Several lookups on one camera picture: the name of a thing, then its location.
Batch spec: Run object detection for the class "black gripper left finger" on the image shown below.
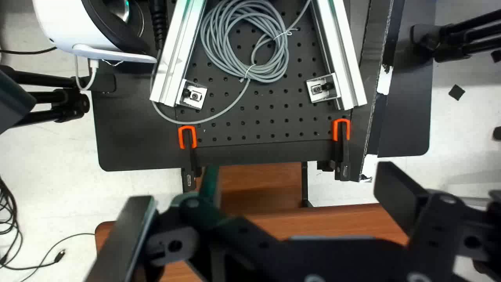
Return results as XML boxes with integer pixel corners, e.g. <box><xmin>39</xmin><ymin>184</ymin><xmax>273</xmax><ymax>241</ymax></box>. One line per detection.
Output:
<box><xmin>85</xmin><ymin>192</ymin><xmax>210</xmax><ymax>282</ymax></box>

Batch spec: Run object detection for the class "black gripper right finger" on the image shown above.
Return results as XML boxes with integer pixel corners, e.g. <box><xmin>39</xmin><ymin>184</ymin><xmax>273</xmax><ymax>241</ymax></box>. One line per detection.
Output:
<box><xmin>373</xmin><ymin>159</ymin><xmax>501</xmax><ymax>272</ymax></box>

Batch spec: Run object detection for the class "black stand platform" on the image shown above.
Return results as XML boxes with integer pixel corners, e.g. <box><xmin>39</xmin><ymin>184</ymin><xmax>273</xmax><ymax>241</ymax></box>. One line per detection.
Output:
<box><xmin>91</xmin><ymin>0</ymin><xmax>436</xmax><ymax>172</ymax></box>

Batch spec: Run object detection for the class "black orange bar clamp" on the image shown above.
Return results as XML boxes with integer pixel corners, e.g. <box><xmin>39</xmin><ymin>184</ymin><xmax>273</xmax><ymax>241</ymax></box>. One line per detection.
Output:
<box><xmin>176</xmin><ymin>123</ymin><xmax>204</xmax><ymax>192</ymax></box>
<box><xmin>318</xmin><ymin>117</ymin><xmax>367</xmax><ymax>183</ymax></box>

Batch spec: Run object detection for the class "black square floor marker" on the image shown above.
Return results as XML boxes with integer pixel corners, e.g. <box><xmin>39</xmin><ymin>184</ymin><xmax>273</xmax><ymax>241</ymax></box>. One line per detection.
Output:
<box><xmin>447</xmin><ymin>82</ymin><xmax>467</xmax><ymax>101</ymax></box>

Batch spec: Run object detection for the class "white paper label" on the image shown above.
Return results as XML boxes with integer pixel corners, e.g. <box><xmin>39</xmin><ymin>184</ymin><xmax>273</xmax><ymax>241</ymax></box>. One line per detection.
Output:
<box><xmin>376</xmin><ymin>64</ymin><xmax>395</xmax><ymax>97</ymax></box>

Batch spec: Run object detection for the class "black perforated breadboard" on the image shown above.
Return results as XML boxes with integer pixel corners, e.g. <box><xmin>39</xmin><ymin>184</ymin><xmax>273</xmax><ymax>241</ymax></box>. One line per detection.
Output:
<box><xmin>166</xmin><ymin>0</ymin><xmax>375</xmax><ymax>164</ymax></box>

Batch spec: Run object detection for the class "thin cable with plug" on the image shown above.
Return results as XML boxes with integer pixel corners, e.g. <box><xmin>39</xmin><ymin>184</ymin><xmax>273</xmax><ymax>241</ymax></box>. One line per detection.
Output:
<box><xmin>0</xmin><ymin>231</ymin><xmax>99</xmax><ymax>272</ymax></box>

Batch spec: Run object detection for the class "black floor cable bundle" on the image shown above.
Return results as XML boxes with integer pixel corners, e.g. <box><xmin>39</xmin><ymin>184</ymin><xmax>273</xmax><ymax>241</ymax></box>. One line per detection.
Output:
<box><xmin>0</xmin><ymin>176</ymin><xmax>25</xmax><ymax>270</ymax></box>

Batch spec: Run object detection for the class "black camera tripod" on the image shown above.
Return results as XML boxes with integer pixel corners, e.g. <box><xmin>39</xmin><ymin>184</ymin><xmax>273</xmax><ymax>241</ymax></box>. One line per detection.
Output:
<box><xmin>0</xmin><ymin>64</ymin><xmax>91</xmax><ymax>134</ymax></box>

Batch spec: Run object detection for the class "silver rail bracket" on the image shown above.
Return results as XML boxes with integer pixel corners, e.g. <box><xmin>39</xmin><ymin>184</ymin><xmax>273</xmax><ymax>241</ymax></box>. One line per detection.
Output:
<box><xmin>304</xmin><ymin>73</ymin><xmax>343</xmax><ymax>103</ymax></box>
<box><xmin>176</xmin><ymin>79</ymin><xmax>210</xmax><ymax>111</ymax></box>

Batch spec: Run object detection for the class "thin white cable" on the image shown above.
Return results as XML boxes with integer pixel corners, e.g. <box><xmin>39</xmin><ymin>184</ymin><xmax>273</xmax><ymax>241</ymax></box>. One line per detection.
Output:
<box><xmin>72</xmin><ymin>53</ymin><xmax>101</xmax><ymax>95</ymax></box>

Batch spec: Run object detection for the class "aluminium profile rail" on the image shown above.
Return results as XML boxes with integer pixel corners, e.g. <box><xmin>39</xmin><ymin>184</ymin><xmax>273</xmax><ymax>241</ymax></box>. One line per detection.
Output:
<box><xmin>149</xmin><ymin>0</ymin><xmax>210</xmax><ymax>108</ymax></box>
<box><xmin>312</xmin><ymin>0</ymin><xmax>370</xmax><ymax>112</ymax></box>

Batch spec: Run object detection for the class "black camera stand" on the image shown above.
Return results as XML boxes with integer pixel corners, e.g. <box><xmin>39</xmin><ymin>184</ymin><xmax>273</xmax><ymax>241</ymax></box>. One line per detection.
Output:
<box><xmin>409</xmin><ymin>7</ymin><xmax>501</xmax><ymax>62</ymax></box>

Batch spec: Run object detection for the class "coiled grey cable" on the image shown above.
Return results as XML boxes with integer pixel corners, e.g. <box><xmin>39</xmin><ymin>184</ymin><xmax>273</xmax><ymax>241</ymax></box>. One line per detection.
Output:
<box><xmin>149</xmin><ymin>0</ymin><xmax>315</xmax><ymax>123</ymax></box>

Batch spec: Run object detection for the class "black base cable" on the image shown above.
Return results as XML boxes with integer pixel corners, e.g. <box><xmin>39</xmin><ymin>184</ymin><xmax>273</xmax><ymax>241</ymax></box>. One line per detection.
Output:
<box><xmin>148</xmin><ymin>0</ymin><xmax>169</xmax><ymax>45</ymax></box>

